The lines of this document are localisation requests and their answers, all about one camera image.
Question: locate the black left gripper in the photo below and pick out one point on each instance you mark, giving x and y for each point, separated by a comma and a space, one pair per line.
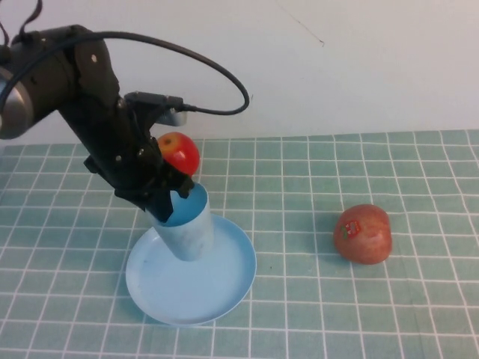
123, 149

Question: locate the light blue cup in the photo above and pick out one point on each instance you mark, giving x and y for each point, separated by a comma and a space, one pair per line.
192, 232

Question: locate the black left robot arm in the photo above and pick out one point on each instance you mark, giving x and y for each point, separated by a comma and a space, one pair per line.
56, 78

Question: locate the light blue plate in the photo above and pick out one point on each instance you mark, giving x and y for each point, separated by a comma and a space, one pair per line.
194, 288

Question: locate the shiny red yellow apple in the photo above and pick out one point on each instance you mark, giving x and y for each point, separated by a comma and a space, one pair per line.
181, 151

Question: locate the red apple with sticker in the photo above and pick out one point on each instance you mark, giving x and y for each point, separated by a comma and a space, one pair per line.
365, 235

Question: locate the green white grid tablecloth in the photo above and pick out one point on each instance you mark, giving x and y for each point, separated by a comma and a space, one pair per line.
337, 306

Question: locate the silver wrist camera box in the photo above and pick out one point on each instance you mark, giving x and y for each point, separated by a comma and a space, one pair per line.
173, 116

